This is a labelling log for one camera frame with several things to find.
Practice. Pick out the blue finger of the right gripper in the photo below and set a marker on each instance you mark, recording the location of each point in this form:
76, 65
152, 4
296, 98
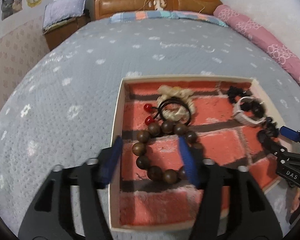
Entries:
290, 133
271, 146

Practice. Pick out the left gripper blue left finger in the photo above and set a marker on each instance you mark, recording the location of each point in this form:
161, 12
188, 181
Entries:
49, 215

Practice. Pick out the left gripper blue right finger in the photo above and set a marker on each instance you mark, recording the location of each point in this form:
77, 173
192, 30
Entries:
250, 214

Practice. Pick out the black scrunchie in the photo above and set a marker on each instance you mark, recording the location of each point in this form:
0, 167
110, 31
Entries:
269, 126

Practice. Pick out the cream scrunchie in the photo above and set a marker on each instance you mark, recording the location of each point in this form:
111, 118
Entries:
166, 92

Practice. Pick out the black hair tie red beads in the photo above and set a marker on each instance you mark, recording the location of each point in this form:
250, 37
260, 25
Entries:
171, 109

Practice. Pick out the person's right hand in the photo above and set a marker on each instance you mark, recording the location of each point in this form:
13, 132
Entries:
296, 201

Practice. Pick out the beige tray brick-pattern lining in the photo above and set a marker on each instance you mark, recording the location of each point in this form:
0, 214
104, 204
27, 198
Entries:
150, 190

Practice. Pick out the grey patterned bed blanket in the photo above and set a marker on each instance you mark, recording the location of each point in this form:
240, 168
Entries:
62, 111

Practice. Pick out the pink rolled quilt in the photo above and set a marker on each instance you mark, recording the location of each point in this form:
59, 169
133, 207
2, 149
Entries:
262, 38

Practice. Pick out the plaid pillow right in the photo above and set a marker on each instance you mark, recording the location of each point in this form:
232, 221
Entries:
198, 17

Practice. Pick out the plaid pillow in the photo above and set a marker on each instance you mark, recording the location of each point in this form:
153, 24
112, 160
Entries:
141, 15
198, 17

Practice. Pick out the wooden nightstand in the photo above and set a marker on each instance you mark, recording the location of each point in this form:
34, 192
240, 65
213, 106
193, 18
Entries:
59, 32

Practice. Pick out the plaid pillow left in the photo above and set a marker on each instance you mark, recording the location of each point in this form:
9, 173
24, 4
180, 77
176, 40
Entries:
141, 15

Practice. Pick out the purple dotted pillow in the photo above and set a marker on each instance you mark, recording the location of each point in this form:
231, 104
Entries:
60, 10

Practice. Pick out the grey cats wall sticker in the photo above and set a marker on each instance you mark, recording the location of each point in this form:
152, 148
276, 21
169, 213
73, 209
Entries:
10, 7

